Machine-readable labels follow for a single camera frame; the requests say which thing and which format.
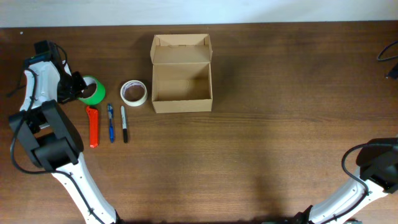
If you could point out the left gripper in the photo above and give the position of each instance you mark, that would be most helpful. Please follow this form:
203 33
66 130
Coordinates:
81 85

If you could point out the green tape roll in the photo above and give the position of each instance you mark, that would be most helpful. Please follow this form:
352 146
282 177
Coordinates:
94 93

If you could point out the orange utility knife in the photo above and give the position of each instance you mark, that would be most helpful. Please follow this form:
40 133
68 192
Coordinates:
93 117

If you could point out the blue pen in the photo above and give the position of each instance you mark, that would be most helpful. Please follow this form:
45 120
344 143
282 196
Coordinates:
110 121

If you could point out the black sharpie marker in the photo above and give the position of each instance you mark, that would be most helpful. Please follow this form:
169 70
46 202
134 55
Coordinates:
124 124

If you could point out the white masking tape roll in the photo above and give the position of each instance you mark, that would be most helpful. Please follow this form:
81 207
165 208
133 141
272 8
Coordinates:
134 93

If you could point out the brown cardboard box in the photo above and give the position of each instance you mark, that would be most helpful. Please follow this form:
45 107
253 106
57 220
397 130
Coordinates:
181 73

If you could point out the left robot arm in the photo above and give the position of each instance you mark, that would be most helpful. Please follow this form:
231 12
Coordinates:
45 141

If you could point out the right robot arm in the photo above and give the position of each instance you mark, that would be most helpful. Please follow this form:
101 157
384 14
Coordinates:
372 171

